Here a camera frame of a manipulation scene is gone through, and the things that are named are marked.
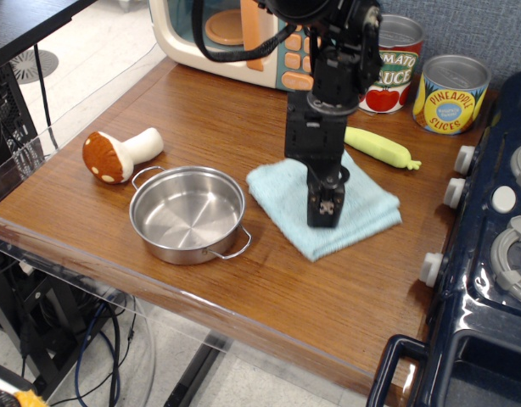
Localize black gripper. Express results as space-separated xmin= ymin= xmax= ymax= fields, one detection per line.
xmin=284 ymin=91 xmax=349 ymax=228

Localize brown plush mushroom toy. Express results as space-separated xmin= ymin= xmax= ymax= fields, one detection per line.
xmin=82 ymin=128 xmax=164 ymax=185

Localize stainless steel pot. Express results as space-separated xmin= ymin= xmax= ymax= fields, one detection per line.
xmin=129 ymin=166 xmax=253 ymax=265

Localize tomato sauce can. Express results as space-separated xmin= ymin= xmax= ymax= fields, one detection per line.
xmin=359 ymin=14 xmax=424 ymax=114

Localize blue cable under table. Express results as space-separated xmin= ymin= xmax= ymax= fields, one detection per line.
xmin=75 ymin=296 xmax=121 ymax=407

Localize toy microwave teal and cream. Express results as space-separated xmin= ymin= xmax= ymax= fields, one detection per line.
xmin=148 ymin=0 xmax=314 ymax=91

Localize black desk at left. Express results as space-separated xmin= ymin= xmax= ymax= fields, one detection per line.
xmin=0 ymin=0 xmax=98 ymax=73

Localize pineapple slices can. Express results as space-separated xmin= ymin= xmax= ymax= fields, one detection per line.
xmin=412 ymin=54 xmax=491 ymax=136

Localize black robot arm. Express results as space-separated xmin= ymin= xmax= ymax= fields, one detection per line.
xmin=192 ymin=1 xmax=383 ymax=228

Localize black table leg base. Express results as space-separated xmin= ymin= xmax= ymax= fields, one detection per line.
xmin=163 ymin=332 xmax=228 ymax=407

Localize light blue towel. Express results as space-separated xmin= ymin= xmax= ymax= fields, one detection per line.
xmin=246 ymin=153 xmax=401 ymax=262

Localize dark blue toy stove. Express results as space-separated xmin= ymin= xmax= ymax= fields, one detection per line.
xmin=367 ymin=71 xmax=521 ymax=406

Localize spoon with yellow-green handle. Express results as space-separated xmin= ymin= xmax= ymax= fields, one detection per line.
xmin=345 ymin=126 xmax=422 ymax=170

